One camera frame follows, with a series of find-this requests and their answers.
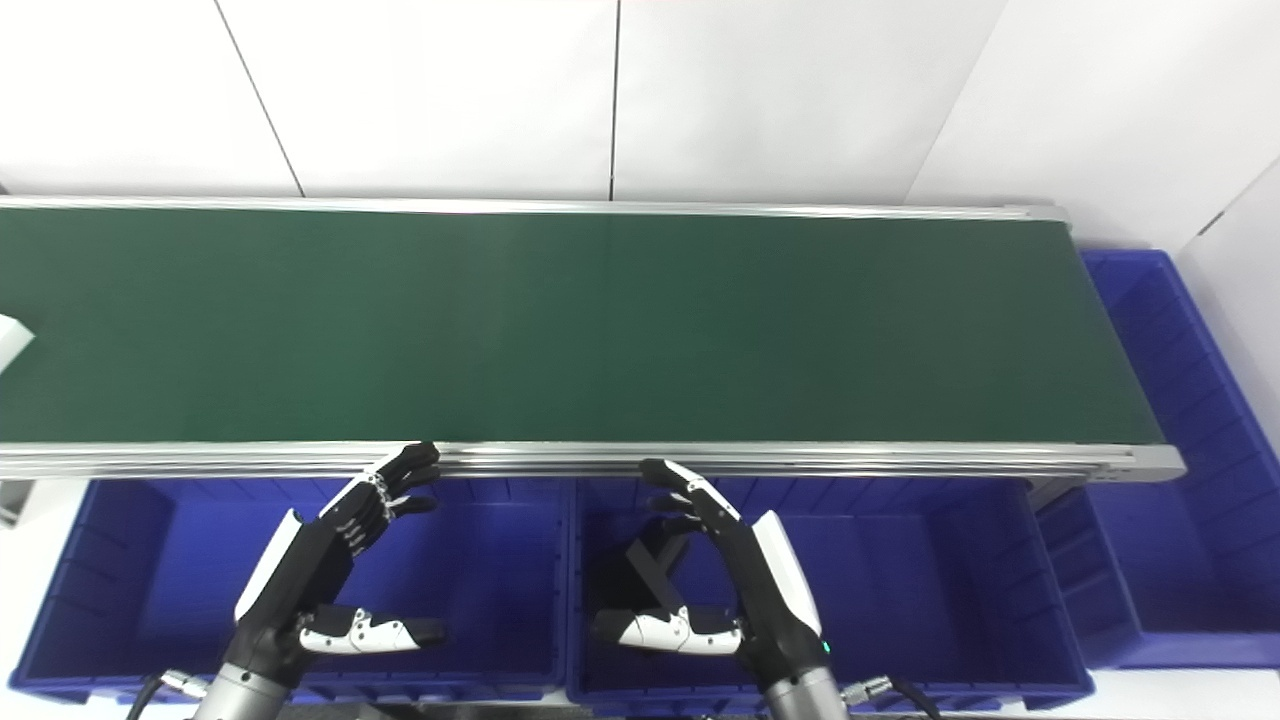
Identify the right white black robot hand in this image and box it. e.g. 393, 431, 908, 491
592, 459, 832, 689

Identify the black angular plastic part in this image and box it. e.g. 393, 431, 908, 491
598, 528, 693, 623

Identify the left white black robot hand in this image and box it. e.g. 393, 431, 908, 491
225, 442, 447, 687

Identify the white square part round hole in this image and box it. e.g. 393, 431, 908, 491
0, 314, 36, 373

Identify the blue plastic bin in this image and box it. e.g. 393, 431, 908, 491
8, 478, 573, 705
1035, 250, 1280, 669
566, 478, 1095, 711

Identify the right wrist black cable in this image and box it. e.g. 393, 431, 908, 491
843, 675, 943, 720

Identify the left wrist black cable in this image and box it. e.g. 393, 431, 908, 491
125, 670, 211, 720

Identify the green conveyor belt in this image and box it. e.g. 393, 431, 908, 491
0, 195, 1187, 484

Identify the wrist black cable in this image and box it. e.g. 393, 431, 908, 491
843, 675, 943, 720
125, 670, 211, 720

